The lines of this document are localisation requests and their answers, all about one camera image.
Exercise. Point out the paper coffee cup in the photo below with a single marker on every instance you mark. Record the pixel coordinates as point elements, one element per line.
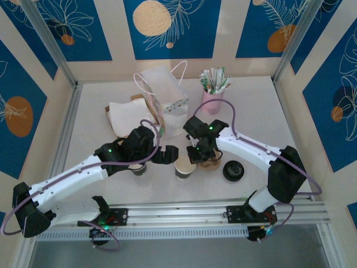
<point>184,167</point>
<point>139,170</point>

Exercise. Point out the pulp cup carriers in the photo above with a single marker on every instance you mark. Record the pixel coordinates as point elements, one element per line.
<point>209,167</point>

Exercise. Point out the white paper gift bag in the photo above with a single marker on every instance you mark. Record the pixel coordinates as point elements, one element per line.
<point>167,92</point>

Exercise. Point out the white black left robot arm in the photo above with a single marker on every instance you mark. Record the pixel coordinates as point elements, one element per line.
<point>69,181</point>

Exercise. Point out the pink straw holder cup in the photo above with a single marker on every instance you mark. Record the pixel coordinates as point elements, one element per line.
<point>212,103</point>

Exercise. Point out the white and brown paper bag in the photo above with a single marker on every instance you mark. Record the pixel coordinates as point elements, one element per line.
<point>136,97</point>

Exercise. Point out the paper wrapped straw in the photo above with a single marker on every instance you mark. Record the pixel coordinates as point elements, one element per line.
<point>226,81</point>
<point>217,76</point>
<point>212,75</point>
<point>203,78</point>
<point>222,75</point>

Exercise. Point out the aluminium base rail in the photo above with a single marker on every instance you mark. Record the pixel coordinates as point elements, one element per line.
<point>178,212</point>

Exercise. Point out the blue floral wall panel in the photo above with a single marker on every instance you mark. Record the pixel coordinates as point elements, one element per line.
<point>316,30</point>
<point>28,42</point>
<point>83,33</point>
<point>16,83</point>
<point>195,28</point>
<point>323,117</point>
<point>251,42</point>

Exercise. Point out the aluminium frame post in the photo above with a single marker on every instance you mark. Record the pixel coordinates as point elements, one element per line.
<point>298,42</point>
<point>47,42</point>

